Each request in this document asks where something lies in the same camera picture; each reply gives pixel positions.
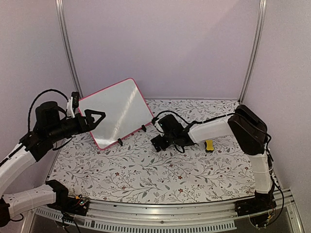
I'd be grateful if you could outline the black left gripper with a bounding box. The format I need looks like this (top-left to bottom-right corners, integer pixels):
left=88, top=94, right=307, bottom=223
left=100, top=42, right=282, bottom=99
left=48, top=109, right=106, bottom=143

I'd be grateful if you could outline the pink framed whiteboard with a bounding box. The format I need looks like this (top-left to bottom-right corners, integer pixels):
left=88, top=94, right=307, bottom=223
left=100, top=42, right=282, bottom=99
left=78, top=78, right=154, bottom=150

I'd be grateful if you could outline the yellow whiteboard eraser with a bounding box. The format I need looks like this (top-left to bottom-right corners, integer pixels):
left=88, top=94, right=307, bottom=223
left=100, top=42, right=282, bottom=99
left=205, top=140, right=214, bottom=152

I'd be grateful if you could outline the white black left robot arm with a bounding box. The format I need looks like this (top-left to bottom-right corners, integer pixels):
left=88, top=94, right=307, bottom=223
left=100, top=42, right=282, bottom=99
left=0, top=92, right=106, bottom=227

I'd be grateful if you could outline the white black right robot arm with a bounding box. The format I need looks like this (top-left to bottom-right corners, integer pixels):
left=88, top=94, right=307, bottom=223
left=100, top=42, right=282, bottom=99
left=151, top=104, right=276, bottom=212

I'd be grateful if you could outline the black right stand foot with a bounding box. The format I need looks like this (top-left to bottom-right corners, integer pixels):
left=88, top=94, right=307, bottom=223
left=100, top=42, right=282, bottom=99
left=141, top=125, right=147, bottom=132

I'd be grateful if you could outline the floral patterned table mat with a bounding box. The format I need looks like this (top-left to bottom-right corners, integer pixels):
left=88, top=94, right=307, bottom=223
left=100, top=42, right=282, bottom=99
left=47, top=99, right=275, bottom=204

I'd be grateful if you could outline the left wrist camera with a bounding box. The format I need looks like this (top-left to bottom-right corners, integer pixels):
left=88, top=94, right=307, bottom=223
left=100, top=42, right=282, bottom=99
left=66, top=92, right=80, bottom=118

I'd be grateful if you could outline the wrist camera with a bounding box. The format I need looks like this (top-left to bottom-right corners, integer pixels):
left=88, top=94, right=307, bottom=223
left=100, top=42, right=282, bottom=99
left=66, top=92, right=80, bottom=118
left=151, top=117, right=164, bottom=134

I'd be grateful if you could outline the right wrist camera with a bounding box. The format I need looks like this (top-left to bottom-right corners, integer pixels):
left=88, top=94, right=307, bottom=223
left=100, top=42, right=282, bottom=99
left=151, top=117, right=164, bottom=134

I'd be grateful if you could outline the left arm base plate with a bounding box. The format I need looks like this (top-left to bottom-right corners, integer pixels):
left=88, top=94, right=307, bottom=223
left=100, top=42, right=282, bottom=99
left=47, top=196, right=90, bottom=216

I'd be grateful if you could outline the aluminium front rail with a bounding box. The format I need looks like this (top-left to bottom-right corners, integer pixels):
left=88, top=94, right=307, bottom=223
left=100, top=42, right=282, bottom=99
left=21, top=189, right=306, bottom=233

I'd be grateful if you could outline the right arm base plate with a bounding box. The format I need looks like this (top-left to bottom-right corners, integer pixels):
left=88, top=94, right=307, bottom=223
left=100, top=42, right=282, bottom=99
left=235, top=194, right=276, bottom=216

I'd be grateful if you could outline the right aluminium frame post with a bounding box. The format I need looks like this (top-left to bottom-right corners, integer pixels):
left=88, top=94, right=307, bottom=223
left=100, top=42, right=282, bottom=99
left=238, top=0, right=267, bottom=103

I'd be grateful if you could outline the aluminium frame post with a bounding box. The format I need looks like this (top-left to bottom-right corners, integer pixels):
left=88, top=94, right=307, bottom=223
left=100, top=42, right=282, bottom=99
left=238, top=0, right=267, bottom=103
left=55, top=0, right=84, bottom=97

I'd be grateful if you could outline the left aluminium frame post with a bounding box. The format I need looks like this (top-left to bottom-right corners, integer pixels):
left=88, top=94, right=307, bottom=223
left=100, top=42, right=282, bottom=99
left=55, top=0, right=84, bottom=97

